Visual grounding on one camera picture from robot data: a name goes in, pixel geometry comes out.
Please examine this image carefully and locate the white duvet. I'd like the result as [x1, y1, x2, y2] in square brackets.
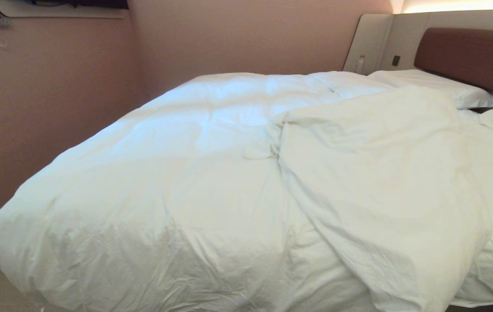
[0, 71, 493, 312]

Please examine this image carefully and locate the brown padded headboard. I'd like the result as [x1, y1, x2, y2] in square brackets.
[414, 28, 493, 93]

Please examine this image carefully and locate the beige headboard wall panel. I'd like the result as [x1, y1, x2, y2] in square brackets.
[343, 10, 493, 74]

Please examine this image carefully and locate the window frame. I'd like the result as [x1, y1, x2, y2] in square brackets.
[0, 0, 130, 30]

